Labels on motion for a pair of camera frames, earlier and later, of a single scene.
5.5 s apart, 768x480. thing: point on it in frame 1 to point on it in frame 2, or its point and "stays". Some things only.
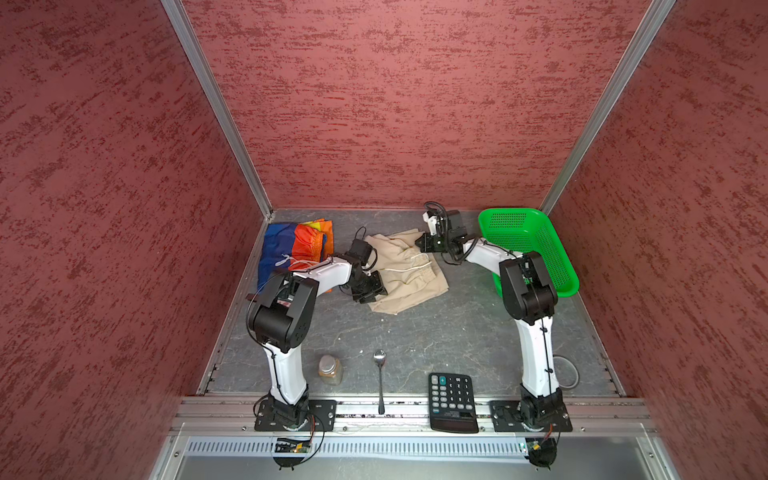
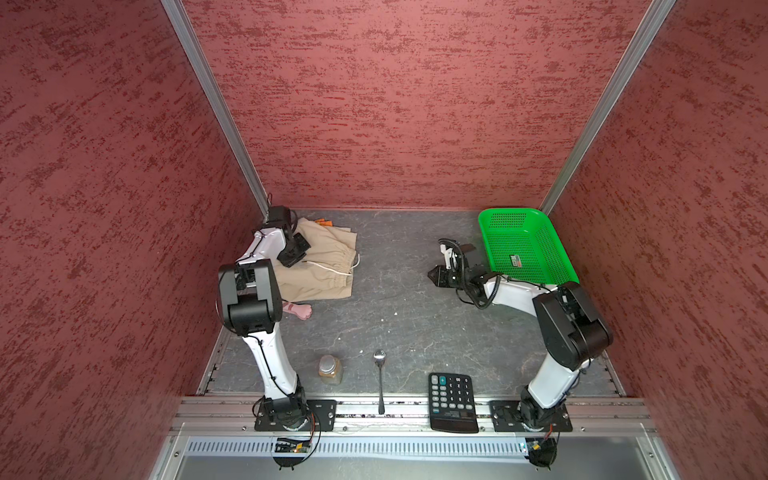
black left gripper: (377, 289) to (303, 247)
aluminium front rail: (411, 416) stays
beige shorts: (409, 273) to (327, 270)
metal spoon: (380, 358) stays
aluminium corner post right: (650, 27) stays
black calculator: (452, 403) stays
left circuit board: (292, 445) stays
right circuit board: (541, 451) stays
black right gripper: (428, 246) to (438, 272)
